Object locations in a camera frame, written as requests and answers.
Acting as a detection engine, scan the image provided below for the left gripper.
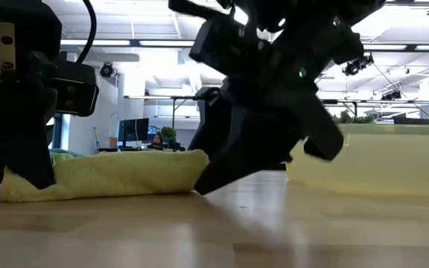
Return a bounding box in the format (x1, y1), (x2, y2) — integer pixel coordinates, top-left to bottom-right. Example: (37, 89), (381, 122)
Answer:
(0, 0), (63, 191)

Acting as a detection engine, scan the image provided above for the small potted plant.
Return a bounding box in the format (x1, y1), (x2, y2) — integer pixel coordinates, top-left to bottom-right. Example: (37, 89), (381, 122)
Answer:
(160, 126), (178, 151)

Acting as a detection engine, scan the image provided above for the dark computer monitor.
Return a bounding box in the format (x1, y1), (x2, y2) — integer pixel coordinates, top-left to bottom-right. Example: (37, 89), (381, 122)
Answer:
(118, 118), (150, 148)

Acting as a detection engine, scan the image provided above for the black ceiling track lamp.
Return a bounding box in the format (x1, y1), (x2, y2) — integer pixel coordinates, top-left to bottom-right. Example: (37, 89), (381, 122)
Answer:
(384, 0), (429, 16)

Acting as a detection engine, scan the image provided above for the leafy green plant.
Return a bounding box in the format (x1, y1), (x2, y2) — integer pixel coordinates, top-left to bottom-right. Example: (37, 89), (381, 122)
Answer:
(331, 110), (376, 125)

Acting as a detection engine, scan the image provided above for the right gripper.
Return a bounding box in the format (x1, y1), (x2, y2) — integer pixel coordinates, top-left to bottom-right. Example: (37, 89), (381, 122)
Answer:
(187, 16), (365, 197)

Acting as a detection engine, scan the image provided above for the light green microfiber towel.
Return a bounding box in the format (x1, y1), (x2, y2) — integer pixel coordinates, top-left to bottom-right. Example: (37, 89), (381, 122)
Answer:
(49, 153), (74, 167)

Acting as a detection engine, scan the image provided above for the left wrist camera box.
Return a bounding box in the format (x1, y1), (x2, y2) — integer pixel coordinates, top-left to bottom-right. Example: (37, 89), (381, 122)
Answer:
(52, 60), (101, 117)

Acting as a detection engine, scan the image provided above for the black metal desk frame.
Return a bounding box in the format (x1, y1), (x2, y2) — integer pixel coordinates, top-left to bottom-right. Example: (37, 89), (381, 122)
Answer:
(320, 98), (429, 118)

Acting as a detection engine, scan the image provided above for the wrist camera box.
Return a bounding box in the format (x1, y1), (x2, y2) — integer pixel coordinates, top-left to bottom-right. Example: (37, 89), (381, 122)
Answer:
(189, 15), (255, 77)
(52, 60), (101, 117)

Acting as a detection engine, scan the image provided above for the long ceiling light strip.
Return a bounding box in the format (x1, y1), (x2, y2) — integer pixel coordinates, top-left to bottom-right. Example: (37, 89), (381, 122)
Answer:
(363, 43), (429, 52)
(60, 39), (195, 48)

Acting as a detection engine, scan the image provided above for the black ceiling spotlight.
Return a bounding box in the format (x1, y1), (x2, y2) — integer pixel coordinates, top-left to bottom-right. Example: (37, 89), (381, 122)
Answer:
(342, 53), (375, 77)
(381, 89), (403, 102)
(100, 61), (115, 78)

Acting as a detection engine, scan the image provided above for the person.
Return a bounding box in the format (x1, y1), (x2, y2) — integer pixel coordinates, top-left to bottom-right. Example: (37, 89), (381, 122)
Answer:
(147, 133), (166, 151)

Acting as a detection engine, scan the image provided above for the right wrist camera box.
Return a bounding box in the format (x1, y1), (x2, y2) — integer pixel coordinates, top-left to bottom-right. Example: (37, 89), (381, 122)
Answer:
(189, 15), (255, 77)

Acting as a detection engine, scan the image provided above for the yellow microfiber towel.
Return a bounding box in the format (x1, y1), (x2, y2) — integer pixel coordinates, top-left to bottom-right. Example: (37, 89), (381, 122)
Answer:
(0, 148), (211, 204)

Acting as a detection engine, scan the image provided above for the translucent yellow plastic basket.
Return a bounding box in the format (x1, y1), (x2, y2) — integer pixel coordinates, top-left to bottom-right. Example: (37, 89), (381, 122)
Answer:
(285, 124), (429, 197)

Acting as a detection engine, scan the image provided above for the teal microfiber towel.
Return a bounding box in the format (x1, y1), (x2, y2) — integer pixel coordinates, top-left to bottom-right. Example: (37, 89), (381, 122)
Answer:
(48, 147), (83, 159)

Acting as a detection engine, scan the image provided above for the flat black screen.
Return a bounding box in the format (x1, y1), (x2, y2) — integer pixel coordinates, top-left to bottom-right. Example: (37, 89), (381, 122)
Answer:
(393, 117), (429, 125)

